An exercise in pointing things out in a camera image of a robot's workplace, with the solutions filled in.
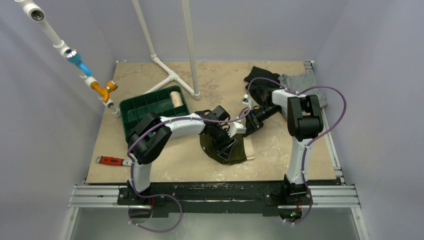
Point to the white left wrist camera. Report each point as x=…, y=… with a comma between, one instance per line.
x=236, y=128

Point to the cream rolled underwear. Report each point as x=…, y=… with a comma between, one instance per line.
x=176, y=99

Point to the black striped underwear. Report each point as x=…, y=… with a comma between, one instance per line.
x=260, y=84

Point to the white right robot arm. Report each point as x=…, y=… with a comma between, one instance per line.
x=304, y=123

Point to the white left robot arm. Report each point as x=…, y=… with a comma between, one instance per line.
x=149, y=137

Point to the grey striped underwear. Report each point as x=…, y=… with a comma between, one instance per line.
x=301, y=82

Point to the white PVC pipe frame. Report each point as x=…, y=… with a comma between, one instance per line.
x=162, y=32

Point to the green divided organizer tray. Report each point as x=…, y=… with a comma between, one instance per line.
x=160, y=102

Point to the olive green underwear cream waistband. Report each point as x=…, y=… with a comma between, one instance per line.
x=243, y=150

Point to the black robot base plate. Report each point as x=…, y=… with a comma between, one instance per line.
x=270, y=198

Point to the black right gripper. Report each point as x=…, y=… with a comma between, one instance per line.
x=251, y=120

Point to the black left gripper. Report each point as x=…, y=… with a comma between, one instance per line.
x=225, y=153

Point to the adjustable wrench red handle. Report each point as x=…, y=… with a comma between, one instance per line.
x=113, y=161

